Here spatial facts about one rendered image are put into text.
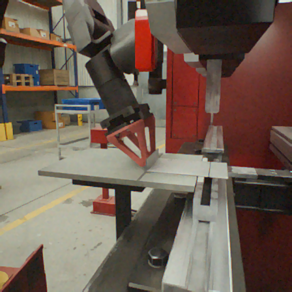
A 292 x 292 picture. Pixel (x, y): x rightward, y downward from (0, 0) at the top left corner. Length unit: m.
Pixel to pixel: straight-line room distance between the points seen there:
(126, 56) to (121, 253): 0.32
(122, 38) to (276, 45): 0.97
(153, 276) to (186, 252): 0.08
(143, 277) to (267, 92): 1.09
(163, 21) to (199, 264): 0.22
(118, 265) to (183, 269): 0.18
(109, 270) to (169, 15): 0.34
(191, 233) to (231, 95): 1.03
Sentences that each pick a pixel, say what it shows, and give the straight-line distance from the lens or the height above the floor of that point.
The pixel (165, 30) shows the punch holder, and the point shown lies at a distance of 0.21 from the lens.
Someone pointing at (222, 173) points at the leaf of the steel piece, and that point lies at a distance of 0.43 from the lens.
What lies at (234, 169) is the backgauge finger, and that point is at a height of 1.00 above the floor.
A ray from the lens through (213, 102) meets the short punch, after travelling 0.39.
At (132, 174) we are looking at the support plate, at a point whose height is 1.00.
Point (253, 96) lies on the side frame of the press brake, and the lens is 1.30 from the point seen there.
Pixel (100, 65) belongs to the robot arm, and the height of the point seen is 1.17.
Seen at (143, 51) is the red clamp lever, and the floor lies 1.17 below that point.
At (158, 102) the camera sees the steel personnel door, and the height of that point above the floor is 0.76.
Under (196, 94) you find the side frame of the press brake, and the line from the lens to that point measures 1.29.
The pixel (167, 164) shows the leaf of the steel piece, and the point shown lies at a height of 1.00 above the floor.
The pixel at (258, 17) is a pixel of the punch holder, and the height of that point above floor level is 1.18.
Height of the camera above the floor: 1.13
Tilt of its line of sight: 12 degrees down
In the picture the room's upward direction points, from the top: straight up
